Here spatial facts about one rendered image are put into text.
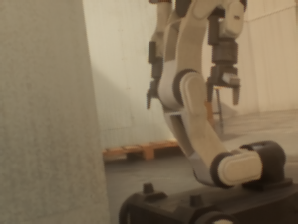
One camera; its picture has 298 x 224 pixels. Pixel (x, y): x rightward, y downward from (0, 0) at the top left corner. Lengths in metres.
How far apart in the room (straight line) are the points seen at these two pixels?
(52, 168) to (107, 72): 3.95
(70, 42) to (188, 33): 0.66
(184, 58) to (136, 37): 3.44
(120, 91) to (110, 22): 0.80
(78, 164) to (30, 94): 0.20
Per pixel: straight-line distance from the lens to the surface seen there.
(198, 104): 1.56
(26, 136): 1.00
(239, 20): 1.49
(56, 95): 1.03
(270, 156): 1.81
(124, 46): 4.99
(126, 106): 4.93
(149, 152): 4.64
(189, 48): 1.63
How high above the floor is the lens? 0.56
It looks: 1 degrees down
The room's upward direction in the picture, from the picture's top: 7 degrees counter-clockwise
